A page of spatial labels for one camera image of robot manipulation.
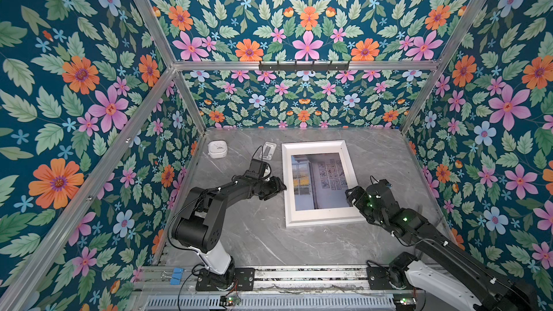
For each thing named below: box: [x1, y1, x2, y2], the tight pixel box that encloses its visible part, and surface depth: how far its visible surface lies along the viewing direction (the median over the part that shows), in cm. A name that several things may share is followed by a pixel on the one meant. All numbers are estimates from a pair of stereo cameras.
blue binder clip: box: [169, 267, 185, 286], surface depth 76 cm
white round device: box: [207, 139, 229, 160], surface depth 110 cm
